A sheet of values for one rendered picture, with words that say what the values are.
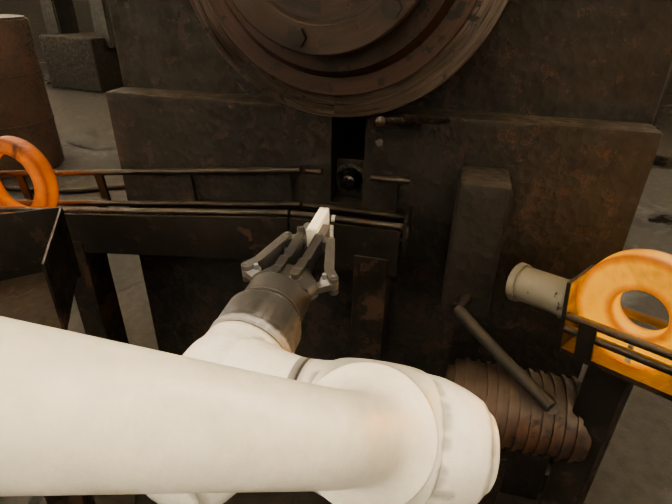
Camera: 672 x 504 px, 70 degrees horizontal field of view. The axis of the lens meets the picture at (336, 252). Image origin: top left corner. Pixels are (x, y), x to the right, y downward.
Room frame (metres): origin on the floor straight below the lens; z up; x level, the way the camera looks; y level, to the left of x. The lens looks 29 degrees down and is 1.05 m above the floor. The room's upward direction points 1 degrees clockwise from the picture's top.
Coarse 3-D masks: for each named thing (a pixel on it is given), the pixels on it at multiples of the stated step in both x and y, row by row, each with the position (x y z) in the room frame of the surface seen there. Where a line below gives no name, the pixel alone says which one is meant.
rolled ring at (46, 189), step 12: (0, 144) 0.93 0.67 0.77; (12, 144) 0.92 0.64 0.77; (24, 144) 0.94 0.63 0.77; (0, 156) 0.96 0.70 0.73; (12, 156) 0.92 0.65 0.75; (24, 156) 0.92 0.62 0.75; (36, 156) 0.93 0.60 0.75; (36, 168) 0.91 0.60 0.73; (48, 168) 0.93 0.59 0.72; (0, 180) 0.97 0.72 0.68; (36, 180) 0.91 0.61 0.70; (48, 180) 0.91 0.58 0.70; (0, 192) 0.95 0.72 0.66; (36, 192) 0.91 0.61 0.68; (48, 192) 0.91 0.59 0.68; (0, 204) 0.93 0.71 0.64; (12, 204) 0.94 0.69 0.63; (36, 204) 0.91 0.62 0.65; (48, 204) 0.91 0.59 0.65
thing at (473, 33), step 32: (192, 0) 0.78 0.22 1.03; (480, 0) 0.69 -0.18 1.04; (224, 32) 0.77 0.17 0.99; (480, 32) 0.68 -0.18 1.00; (448, 64) 0.69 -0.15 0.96; (288, 96) 0.75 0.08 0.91; (320, 96) 0.74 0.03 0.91; (352, 96) 0.72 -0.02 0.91; (384, 96) 0.71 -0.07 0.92; (416, 96) 0.70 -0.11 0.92
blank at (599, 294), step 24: (600, 264) 0.53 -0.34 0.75; (624, 264) 0.51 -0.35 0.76; (648, 264) 0.49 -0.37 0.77; (600, 288) 0.52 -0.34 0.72; (624, 288) 0.50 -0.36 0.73; (648, 288) 0.48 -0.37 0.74; (600, 312) 0.51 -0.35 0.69; (600, 336) 0.51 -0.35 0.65; (648, 336) 0.47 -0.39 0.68; (624, 360) 0.48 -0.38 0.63
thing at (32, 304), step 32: (0, 224) 0.71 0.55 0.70; (32, 224) 0.72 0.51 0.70; (64, 224) 0.72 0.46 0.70; (0, 256) 0.70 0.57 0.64; (32, 256) 0.72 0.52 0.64; (64, 256) 0.66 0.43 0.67; (0, 288) 0.67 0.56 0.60; (32, 288) 0.67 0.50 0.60; (64, 288) 0.61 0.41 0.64; (32, 320) 0.58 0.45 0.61; (64, 320) 0.56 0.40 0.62
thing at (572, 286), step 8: (584, 272) 0.56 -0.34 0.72; (576, 280) 0.54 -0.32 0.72; (568, 288) 0.53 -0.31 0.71; (576, 288) 0.54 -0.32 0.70; (568, 296) 0.53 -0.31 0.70; (576, 296) 0.54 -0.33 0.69; (568, 304) 0.53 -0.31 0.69; (576, 304) 0.54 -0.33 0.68; (576, 312) 0.55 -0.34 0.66; (560, 328) 0.53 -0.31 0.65; (560, 336) 0.52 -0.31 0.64; (568, 336) 0.53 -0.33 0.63; (560, 344) 0.52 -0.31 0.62
